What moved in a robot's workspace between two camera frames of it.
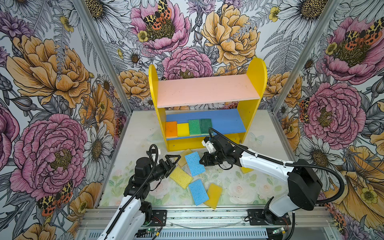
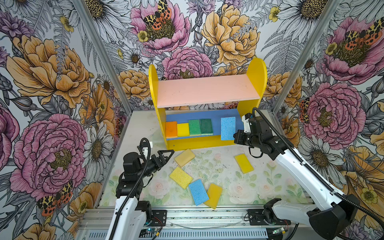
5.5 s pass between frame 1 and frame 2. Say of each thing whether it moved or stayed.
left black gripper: moved
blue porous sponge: stayed
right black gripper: moved
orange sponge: stayed
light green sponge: stayed
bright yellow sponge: stayed
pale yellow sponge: stayed
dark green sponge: stayed
